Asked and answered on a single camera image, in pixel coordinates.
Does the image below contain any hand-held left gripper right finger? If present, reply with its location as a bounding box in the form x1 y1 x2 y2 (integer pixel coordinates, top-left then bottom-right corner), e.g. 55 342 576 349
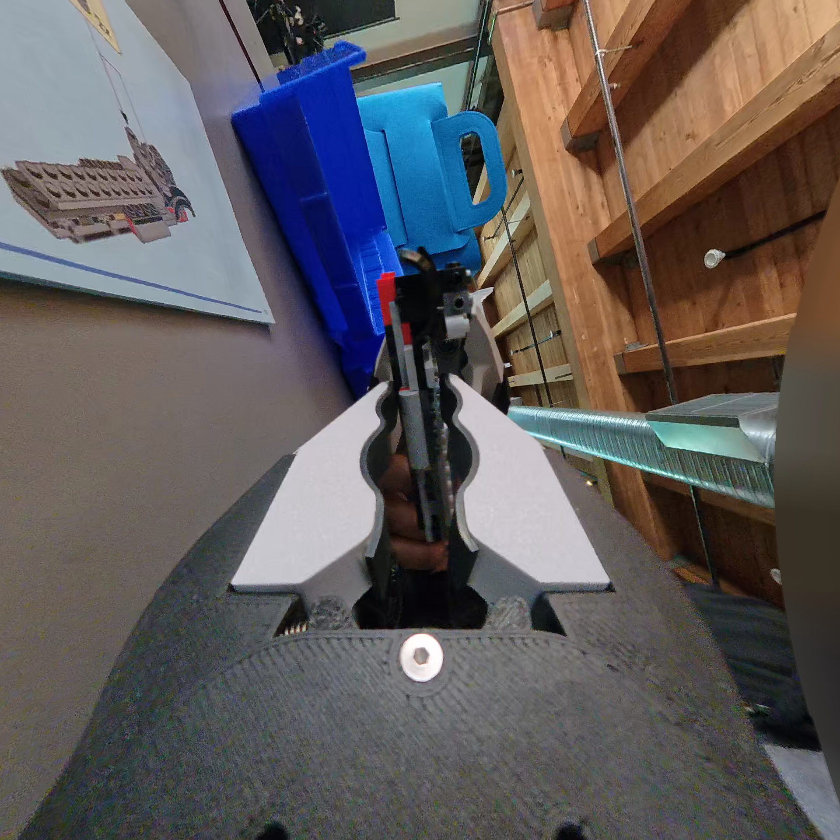
448 377 614 602

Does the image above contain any grey toy brick model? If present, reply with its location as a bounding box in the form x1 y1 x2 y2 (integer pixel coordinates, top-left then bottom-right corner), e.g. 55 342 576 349
377 246 475 546

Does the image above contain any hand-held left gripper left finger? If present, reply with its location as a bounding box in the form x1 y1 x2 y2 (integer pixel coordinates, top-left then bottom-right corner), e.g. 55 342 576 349
230 382 395 599

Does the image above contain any silver ventilation duct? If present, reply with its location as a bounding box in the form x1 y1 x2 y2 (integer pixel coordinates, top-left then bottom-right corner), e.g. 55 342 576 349
507 392 781 510

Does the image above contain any blue felt bag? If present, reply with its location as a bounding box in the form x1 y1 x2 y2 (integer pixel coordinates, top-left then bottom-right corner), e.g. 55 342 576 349
356 82 508 266

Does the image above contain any blue plastic bin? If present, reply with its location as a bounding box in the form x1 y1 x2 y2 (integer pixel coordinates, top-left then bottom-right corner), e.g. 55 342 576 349
357 226 400 332
231 41 395 398

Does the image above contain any person's right hand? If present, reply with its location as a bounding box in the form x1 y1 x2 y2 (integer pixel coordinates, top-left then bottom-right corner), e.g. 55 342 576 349
379 456 454 575

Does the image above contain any toy instruction booklet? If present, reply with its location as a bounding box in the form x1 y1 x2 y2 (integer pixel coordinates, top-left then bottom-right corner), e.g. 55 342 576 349
0 0 277 326

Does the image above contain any black monitor screen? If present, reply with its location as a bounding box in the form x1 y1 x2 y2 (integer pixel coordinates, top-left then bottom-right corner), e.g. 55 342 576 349
320 0 399 39

